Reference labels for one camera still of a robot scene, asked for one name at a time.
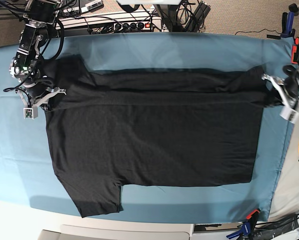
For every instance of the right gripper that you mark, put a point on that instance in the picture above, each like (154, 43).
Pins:
(38, 93)

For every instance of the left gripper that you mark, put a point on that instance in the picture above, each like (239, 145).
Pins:
(287, 88)

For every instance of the black T-shirt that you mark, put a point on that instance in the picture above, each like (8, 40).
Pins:
(192, 128)

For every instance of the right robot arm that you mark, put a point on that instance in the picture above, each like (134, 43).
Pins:
(41, 19)

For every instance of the orange black clamp top right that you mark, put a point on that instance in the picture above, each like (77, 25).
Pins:
(295, 51)

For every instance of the blue clamp top right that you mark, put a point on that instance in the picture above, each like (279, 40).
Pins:
(287, 21)

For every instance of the blue table cloth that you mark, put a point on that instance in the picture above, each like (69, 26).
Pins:
(26, 173)

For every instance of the white power strip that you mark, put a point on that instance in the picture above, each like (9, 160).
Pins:
(117, 23)

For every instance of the orange blue clamp bottom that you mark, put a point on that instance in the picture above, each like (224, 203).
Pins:
(246, 230)

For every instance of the black plastic bag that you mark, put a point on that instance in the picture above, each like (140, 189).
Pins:
(273, 229)

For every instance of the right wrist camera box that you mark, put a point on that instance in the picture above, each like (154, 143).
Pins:
(30, 112)

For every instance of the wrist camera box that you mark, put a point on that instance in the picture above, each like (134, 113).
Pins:
(289, 114)
(30, 112)

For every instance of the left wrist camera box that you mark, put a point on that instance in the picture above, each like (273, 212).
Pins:
(289, 114)

